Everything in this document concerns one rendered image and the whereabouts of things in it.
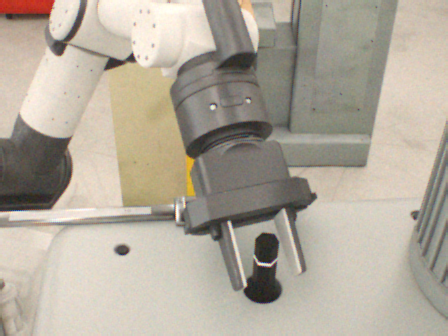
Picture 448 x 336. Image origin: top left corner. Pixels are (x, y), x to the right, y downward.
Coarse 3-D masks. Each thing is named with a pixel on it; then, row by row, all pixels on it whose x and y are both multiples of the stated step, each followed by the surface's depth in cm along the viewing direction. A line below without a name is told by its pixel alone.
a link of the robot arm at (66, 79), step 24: (72, 0) 77; (48, 24) 86; (72, 24) 78; (48, 48) 86; (72, 48) 84; (48, 72) 86; (72, 72) 85; (96, 72) 87; (48, 96) 87; (72, 96) 88; (24, 120) 90; (48, 120) 88; (72, 120) 90
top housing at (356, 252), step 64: (64, 256) 61; (128, 256) 61; (192, 256) 61; (320, 256) 62; (384, 256) 62; (64, 320) 55; (128, 320) 55; (192, 320) 55; (256, 320) 55; (320, 320) 56; (384, 320) 56
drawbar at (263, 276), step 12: (264, 240) 54; (276, 240) 54; (264, 252) 54; (276, 252) 54; (276, 264) 56; (264, 276) 56; (252, 288) 58; (264, 288) 57; (252, 300) 59; (264, 300) 58
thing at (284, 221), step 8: (288, 208) 57; (280, 216) 57; (288, 216) 56; (296, 216) 57; (280, 224) 58; (288, 224) 56; (280, 232) 58; (288, 232) 56; (296, 232) 56; (280, 240) 58; (288, 240) 56; (296, 240) 56; (288, 248) 57; (296, 248) 56; (288, 256) 57; (296, 256) 55; (296, 264) 55; (304, 264) 55; (296, 272) 56
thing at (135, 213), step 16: (80, 208) 65; (96, 208) 65; (112, 208) 65; (128, 208) 65; (144, 208) 66; (160, 208) 66; (176, 208) 66; (0, 224) 63; (16, 224) 64; (32, 224) 64; (48, 224) 64; (64, 224) 64; (176, 224) 64
